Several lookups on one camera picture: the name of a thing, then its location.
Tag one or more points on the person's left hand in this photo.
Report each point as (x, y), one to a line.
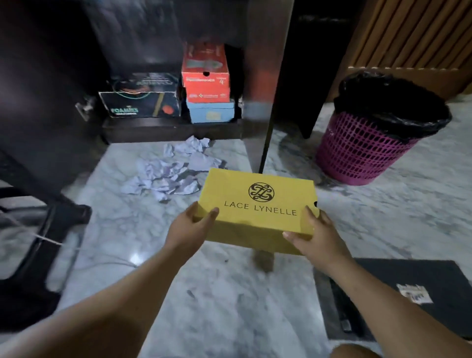
(184, 236)

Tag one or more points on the person's right hand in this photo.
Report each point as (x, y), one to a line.
(324, 247)

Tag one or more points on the white paper pile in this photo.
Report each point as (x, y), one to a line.
(166, 173)

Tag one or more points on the yellow Lace Lynelle shoebox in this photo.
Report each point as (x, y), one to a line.
(228, 184)

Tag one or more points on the light blue Veranevada box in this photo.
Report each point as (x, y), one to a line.
(210, 112)

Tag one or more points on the black Onitsuka Tiger shoebox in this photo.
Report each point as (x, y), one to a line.
(450, 280)

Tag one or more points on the black Foamies shoebox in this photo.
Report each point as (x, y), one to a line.
(147, 107)

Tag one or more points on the red GoWalk shoebox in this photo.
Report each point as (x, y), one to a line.
(206, 86)

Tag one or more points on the dark wooden cabinet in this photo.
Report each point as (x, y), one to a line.
(48, 73)

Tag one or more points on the person's right forearm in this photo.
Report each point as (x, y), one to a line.
(398, 317)

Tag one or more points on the person's left forearm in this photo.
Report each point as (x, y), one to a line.
(92, 313)

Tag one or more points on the person's bare leg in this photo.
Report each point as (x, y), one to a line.
(354, 351)

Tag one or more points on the silver cabinet hinge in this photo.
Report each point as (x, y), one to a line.
(240, 107)
(85, 108)

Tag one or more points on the black patterned plastic stool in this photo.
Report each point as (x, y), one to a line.
(55, 228)

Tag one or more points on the black trash bag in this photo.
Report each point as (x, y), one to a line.
(387, 99)

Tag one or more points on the brown slatted wooden door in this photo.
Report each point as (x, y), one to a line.
(413, 37)

